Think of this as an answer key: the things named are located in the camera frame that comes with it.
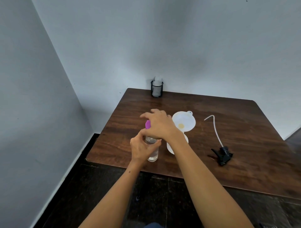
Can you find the white plastic funnel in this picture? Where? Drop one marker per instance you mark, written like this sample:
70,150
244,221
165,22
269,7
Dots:
185,121

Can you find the person's left hand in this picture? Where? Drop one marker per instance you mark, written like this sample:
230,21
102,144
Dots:
141,150

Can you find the purple bottle cap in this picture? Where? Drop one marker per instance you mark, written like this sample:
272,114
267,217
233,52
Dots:
147,124

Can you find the dark wooden table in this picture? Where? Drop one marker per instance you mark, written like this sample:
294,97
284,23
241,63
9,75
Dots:
235,131

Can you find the black spray trigger with tube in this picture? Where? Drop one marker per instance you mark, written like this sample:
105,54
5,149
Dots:
223,156

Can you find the person's right forearm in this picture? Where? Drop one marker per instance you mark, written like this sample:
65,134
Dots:
207,188

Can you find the person's left forearm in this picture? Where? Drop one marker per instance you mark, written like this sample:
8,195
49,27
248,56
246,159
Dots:
113,199

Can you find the person's blue clothing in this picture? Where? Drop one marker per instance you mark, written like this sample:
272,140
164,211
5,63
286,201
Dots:
152,226

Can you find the person's right hand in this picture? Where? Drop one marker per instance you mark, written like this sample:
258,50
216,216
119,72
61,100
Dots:
162,126

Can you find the black mesh holder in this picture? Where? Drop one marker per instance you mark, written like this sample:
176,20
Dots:
157,92

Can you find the white spray bottle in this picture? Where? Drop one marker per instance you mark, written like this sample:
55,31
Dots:
169,146

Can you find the clear water bottle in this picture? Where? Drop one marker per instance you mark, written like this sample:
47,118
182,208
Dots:
154,157

